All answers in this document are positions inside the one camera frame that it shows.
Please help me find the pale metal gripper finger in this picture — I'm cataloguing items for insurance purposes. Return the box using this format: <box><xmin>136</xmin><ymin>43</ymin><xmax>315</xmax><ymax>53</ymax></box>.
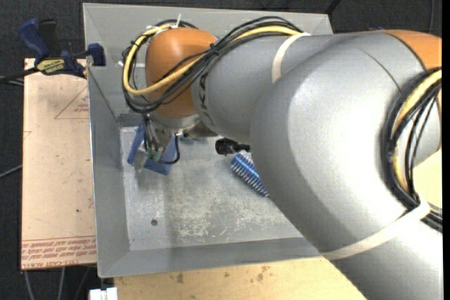
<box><xmin>134</xmin><ymin>148</ymin><xmax>147</xmax><ymax>171</ymax></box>

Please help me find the blue plastic container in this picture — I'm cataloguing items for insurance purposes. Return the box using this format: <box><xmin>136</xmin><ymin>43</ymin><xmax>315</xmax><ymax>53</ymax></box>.
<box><xmin>127</xmin><ymin>122</ymin><xmax>181</xmax><ymax>176</ymax></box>

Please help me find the grey metal bin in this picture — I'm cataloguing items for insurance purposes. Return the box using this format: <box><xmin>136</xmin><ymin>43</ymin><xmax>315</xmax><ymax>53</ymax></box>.
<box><xmin>82</xmin><ymin>2</ymin><xmax>335</xmax><ymax>279</ymax></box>

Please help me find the brown cardboard board, red print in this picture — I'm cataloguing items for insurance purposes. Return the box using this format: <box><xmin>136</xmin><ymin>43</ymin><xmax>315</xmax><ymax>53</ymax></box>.
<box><xmin>20</xmin><ymin>57</ymin><xmax>98</xmax><ymax>271</ymax></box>

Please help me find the blue white striped cylinder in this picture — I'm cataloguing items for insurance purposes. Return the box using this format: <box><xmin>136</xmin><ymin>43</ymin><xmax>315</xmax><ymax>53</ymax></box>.
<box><xmin>230</xmin><ymin>152</ymin><xmax>271</xmax><ymax>198</ymax></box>

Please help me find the black cylinder on white bracket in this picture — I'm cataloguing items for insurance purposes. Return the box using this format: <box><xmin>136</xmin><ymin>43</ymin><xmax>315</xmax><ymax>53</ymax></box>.
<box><xmin>181</xmin><ymin>131</ymin><xmax>252</xmax><ymax>157</ymax></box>

